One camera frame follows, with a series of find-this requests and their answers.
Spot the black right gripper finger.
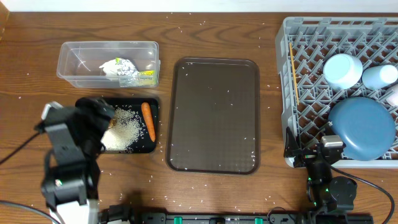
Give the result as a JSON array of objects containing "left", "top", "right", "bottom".
[
  {"left": 323, "top": 121, "right": 336, "bottom": 136},
  {"left": 284, "top": 127, "right": 300, "bottom": 158}
]

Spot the dark blue plate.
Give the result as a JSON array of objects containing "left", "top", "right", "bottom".
[{"left": 328, "top": 97, "right": 396, "bottom": 161}]

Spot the pile of white rice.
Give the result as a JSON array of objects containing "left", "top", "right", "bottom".
[{"left": 101, "top": 108, "right": 144, "bottom": 151}]

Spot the light blue bowl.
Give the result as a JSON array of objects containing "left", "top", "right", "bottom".
[{"left": 323, "top": 54, "right": 363, "bottom": 90}]

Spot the light blue plastic cup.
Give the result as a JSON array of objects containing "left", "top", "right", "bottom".
[{"left": 362, "top": 65, "right": 397, "bottom": 90}]

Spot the pink plastic cup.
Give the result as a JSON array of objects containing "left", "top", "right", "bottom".
[{"left": 386, "top": 84, "right": 398, "bottom": 106}]

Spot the white napkin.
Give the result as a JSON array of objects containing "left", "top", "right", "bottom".
[{"left": 99, "top": 59, "right": 119, "bottom": 81}]

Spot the orange carrot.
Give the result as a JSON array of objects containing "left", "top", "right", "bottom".
[{"left": 141, "top": 102, "right": 156, "bottom": 142}]

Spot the foil wrapper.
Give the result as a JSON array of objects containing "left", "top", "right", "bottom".
[{"left": 116, "top": 58, "right": 139, "bottom": 87}]

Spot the yellow green snack packet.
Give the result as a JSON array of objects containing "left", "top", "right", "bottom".
[{"left": 138, "top": 70, "right": 158, "bottom": 86}]

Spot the wooden chopstick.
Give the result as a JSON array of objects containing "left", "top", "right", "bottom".
[{"left": 289, "top": 42, "right": 300, "bottom": 106}]

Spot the brown food lump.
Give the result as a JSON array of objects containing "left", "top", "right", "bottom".
[{"left": 108, "top": 118, "right": 117, "bottom": 129}]

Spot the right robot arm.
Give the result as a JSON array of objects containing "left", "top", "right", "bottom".
[{"left": 284, "top": 128, "right": 357, "bottom": 223}]

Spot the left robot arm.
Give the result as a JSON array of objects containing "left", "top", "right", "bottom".
[{"left": 35, "top": 98, "right": 135, "bottom": 223}]

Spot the grey dishwasher rack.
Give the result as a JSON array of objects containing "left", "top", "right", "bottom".
[{"left": 275, "top": 16, "right": 398, "bottom": 169}]

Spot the black plastic tray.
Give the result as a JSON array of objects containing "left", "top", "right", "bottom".
[{"left": 101, "top": 97, "right": 159, "bottom": 154}]

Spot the clear plastic bin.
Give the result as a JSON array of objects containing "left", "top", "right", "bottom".
[{"left": 57, "top": 41, "right": 160, "bottom": 88}]

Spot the dark brown serving tray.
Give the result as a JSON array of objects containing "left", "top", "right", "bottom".
[{"left": 166, "top": 57, "right": 261, "bottom": 175}]

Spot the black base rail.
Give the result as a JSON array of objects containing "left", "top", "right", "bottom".
[{"left": 99, "top": 205, "right": 374, "bottom": 224}]

